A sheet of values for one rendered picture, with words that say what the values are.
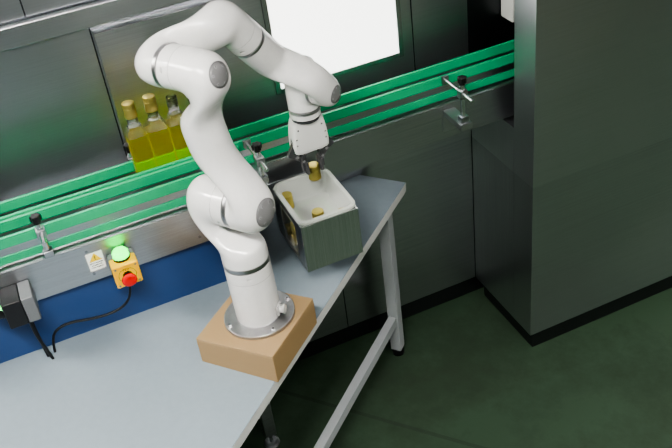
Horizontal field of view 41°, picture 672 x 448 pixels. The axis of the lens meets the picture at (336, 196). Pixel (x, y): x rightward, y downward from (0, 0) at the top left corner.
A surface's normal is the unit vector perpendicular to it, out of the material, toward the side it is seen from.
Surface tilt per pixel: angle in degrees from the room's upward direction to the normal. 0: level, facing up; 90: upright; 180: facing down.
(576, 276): 90
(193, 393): 0
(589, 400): 0
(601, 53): 90
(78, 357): 0
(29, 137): 90
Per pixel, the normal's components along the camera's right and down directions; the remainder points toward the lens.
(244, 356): -0.42, 0.56
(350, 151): 0.40, 0.49
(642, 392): -0.11, -0.81
